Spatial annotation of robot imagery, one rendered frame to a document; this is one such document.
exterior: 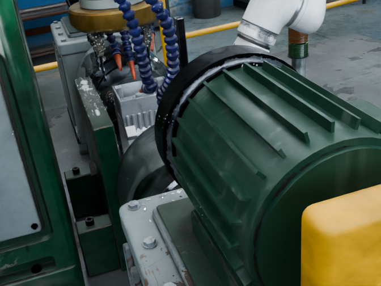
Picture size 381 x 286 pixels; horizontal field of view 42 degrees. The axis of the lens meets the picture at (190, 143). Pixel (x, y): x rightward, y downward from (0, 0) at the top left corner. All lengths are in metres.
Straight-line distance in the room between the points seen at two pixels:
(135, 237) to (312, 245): 0.33
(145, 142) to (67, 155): 0.80
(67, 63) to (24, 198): 0.63
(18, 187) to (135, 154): 0.22
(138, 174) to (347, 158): 0.49
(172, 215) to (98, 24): 0.45
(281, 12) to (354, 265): 0.77
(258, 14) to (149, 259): 0.61
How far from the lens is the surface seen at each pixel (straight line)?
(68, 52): 1.48
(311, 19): 1.06
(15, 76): 0.86
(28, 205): 0.95
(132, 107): 1.04
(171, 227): 0.59
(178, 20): 1.20
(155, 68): 1.31
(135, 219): 0.64
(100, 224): 1.06
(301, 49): 1.54
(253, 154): 0.40
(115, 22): 0.94
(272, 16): 1.03
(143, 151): 0.83
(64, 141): 1.72
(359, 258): 0.33
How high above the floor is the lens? 1.53
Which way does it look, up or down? 28 degrees down
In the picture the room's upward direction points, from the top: 6 degrees counter-clockwise
